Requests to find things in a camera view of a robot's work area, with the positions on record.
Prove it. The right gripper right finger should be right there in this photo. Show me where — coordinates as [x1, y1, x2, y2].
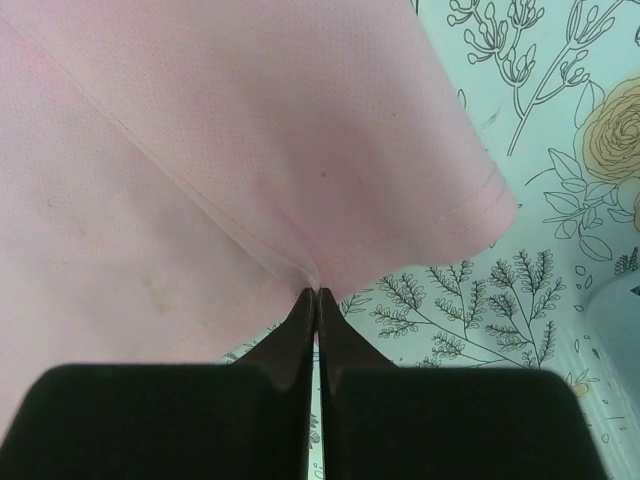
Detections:
[315, 289, 606, 479]

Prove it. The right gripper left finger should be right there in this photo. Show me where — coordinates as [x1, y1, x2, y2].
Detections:
[1, 289, 315, 479]

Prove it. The pink t-shirt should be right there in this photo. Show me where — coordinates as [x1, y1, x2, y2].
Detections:
[1, 1, 517, 426]

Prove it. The floral patterned table mat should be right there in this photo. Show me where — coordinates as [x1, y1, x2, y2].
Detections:
[219, 0, 640, 480]

